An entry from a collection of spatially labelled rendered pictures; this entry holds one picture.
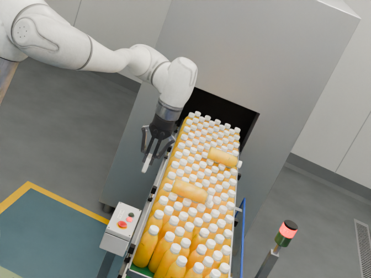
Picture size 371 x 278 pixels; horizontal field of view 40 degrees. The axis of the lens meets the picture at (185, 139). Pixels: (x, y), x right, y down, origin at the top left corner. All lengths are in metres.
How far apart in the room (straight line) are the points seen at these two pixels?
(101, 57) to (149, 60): 0.38
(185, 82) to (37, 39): 0.60
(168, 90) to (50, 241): 2.08
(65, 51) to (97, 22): 4.87
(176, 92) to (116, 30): 4.43
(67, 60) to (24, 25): 0.13
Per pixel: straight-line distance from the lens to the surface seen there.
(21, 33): 1.28
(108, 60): 1.42
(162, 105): 1.74
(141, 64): 1.74
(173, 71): 1.69
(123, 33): 6.07
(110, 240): 2.02
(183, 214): 2.26
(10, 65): 1.45
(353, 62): 5.76
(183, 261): 2.01
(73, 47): 1.31
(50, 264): 3.42
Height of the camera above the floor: 2.29
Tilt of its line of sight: 24 degrees down
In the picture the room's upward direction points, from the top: 23 degrees clockwise
